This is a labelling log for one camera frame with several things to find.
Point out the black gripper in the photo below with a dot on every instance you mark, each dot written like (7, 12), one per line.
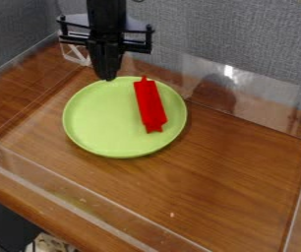
(132, 36)

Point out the clear acrylic enclosure wall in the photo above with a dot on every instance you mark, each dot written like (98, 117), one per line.
(217, 192)

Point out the clear acrylic corner bracket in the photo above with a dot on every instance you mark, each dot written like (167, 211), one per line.
(76, 54)

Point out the black box under table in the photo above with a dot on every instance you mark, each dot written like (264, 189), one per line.
(17, 231)

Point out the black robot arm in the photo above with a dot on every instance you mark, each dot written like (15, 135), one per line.
(105, 14)

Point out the green round plate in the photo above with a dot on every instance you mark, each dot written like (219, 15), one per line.
(101, 119)

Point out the red plastic block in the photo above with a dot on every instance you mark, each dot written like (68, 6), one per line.
(150, 108)

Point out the white power strip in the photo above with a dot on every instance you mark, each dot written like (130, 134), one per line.
(47, 243)

